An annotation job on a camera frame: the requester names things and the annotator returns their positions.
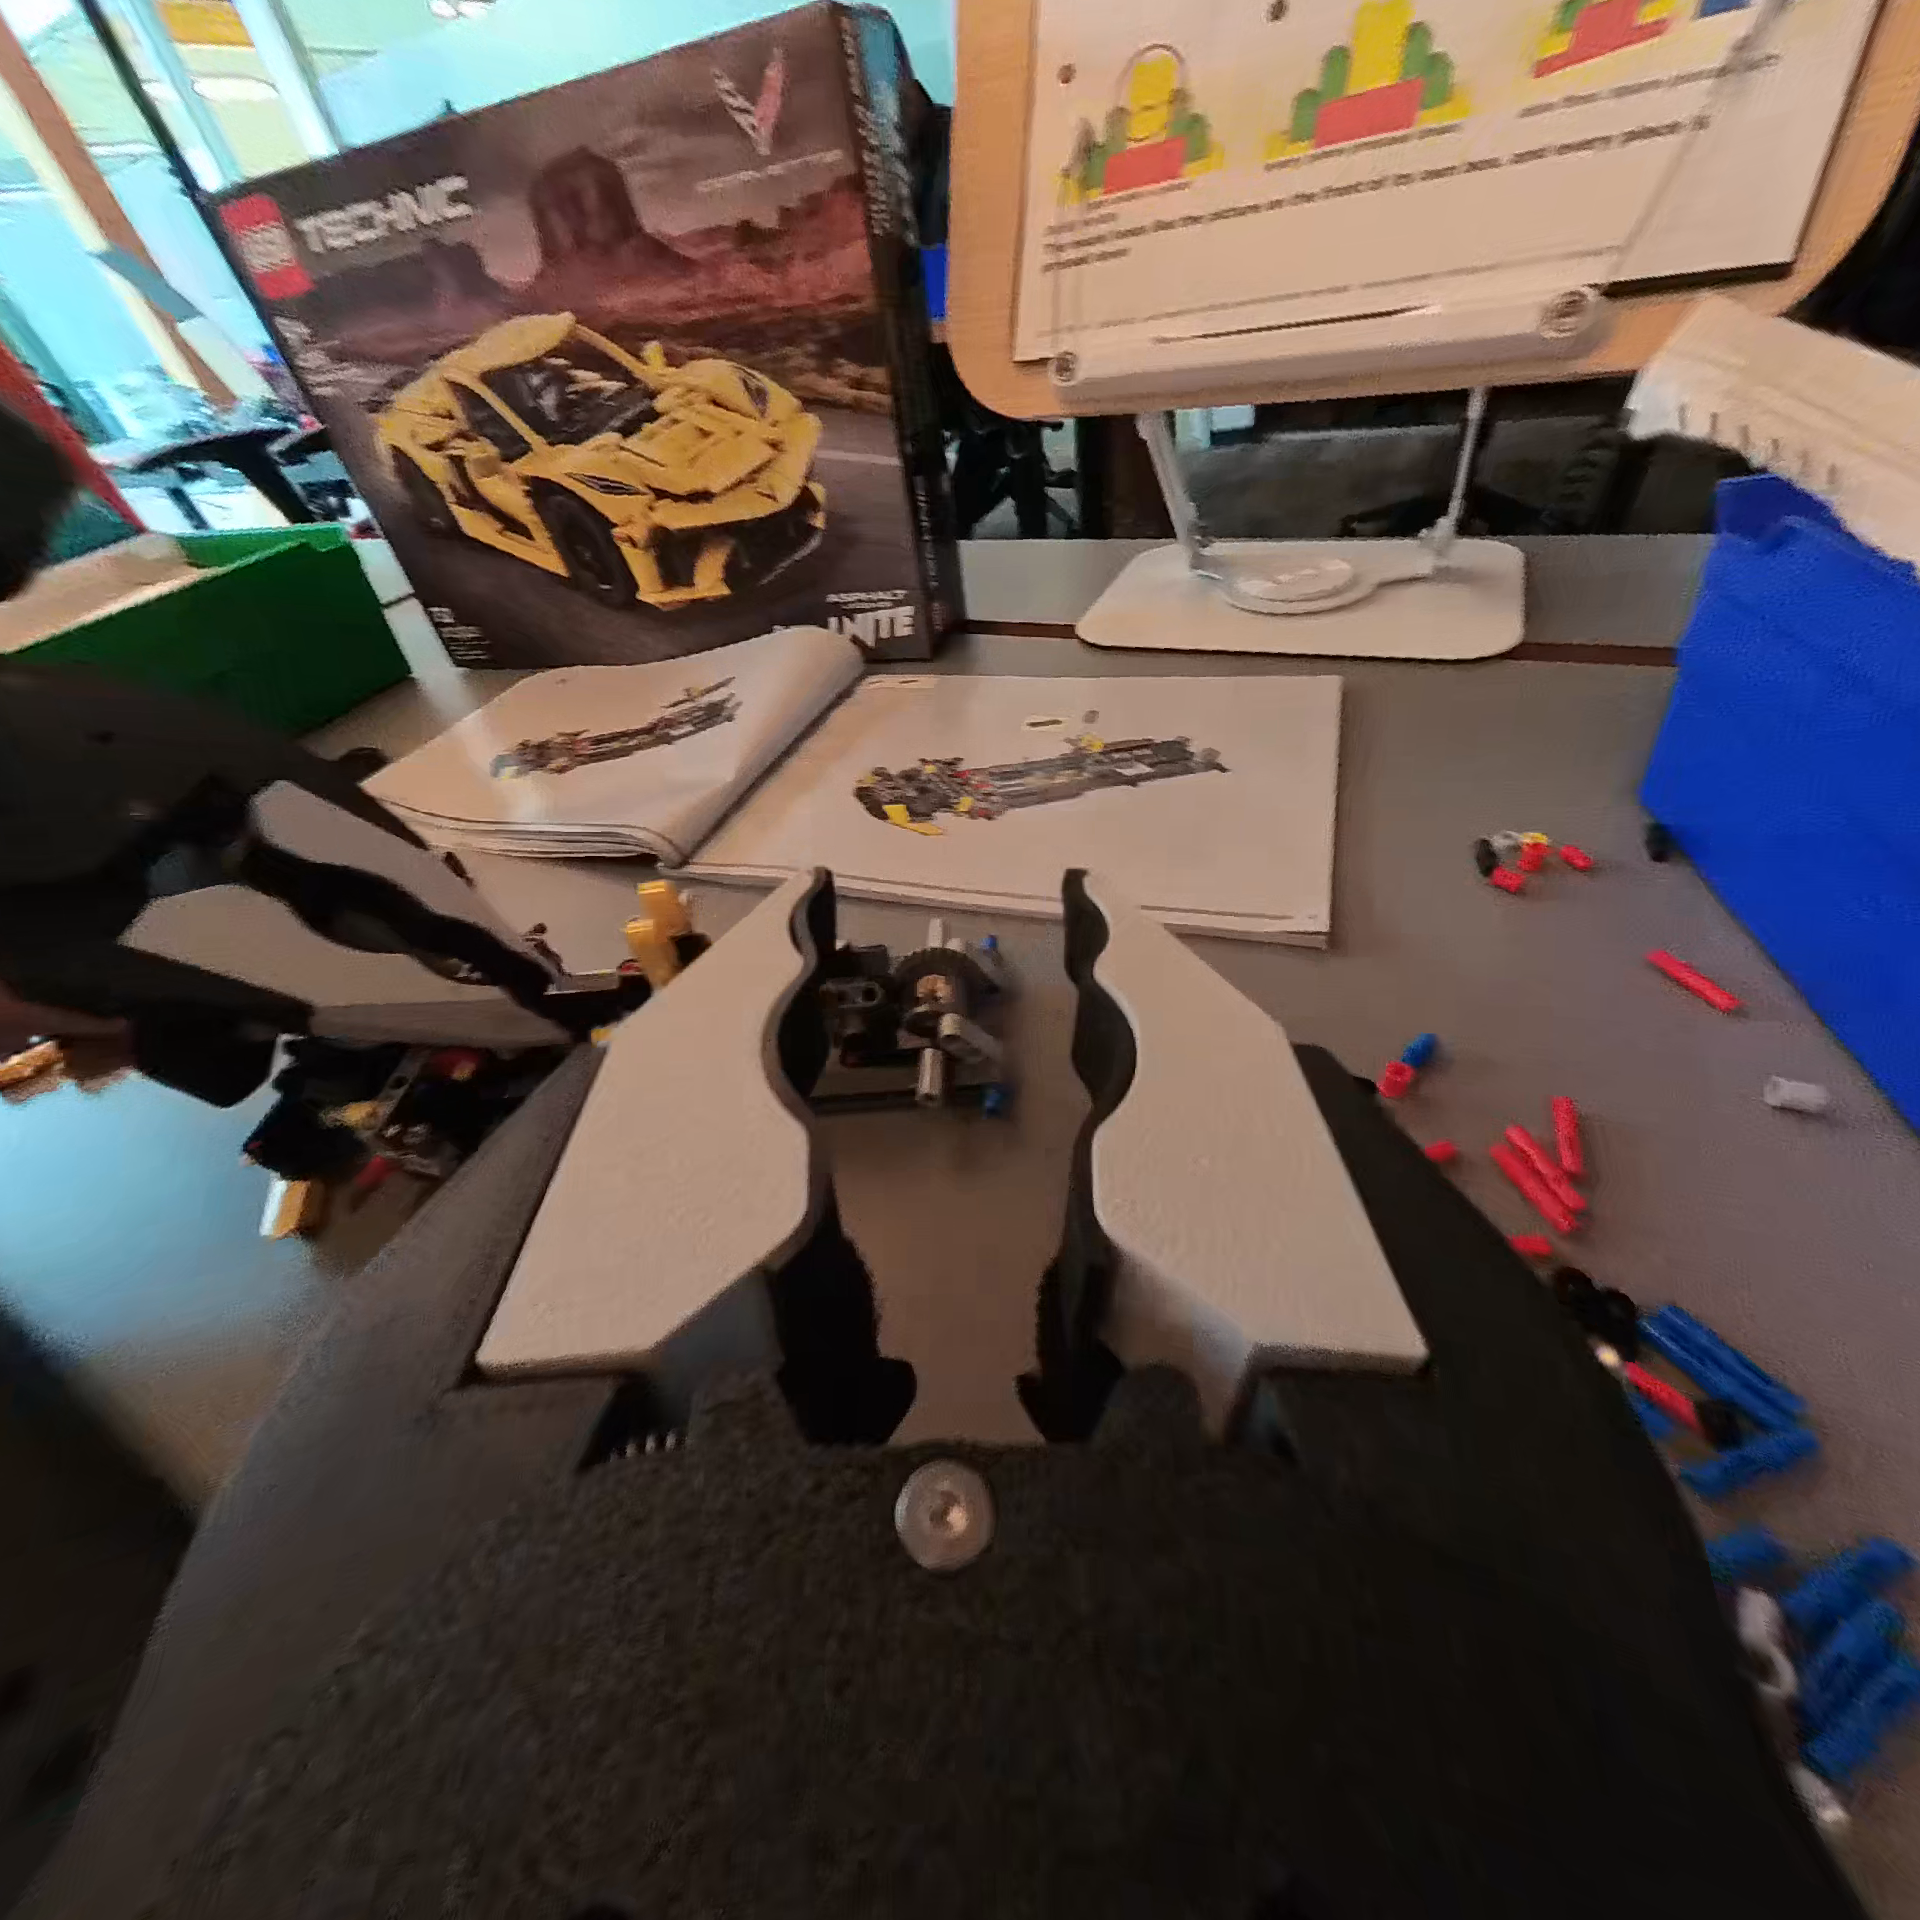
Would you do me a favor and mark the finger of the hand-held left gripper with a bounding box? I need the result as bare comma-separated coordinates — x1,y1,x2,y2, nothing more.
119,885,601,1051
244,778,560,1003

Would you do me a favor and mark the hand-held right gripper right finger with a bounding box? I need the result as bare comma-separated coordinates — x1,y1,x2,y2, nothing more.
1019,865,1432,1443

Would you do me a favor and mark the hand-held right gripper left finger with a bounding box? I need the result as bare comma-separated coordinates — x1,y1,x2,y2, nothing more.
473,865,916,1443

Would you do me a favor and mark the lego car chassis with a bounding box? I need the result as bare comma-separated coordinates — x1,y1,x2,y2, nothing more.
240,879,1023,1243

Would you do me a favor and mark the lego instruction booklet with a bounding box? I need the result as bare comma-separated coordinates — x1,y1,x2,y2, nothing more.
360,623,1346,951

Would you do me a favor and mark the lego set box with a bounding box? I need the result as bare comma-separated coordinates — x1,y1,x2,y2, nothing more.
208,0,965,671

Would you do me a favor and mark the green plastic bin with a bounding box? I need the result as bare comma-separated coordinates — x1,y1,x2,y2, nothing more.
0,521,417,741

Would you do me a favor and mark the pile of red blue pins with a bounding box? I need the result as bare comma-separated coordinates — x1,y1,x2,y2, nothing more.
1371,1030,1920,1827

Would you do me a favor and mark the small red black pin cluster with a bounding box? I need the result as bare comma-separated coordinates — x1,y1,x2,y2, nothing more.
1474,827,1596,895

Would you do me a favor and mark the white document stand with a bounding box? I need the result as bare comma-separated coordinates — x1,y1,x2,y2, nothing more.
1074,382,1530,663

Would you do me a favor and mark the blue plastic bin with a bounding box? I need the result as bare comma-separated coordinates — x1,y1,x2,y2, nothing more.
1634,473,1920,1128

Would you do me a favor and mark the wooden document board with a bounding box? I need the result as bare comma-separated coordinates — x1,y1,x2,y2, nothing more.
943,0,1920,424

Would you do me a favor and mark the clear acrylic sheet holder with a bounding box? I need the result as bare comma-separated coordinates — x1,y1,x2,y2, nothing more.
1043,0,1802,389

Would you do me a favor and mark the printed instruction sheet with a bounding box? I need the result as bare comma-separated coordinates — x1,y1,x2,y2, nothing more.
1008,0,1889,365

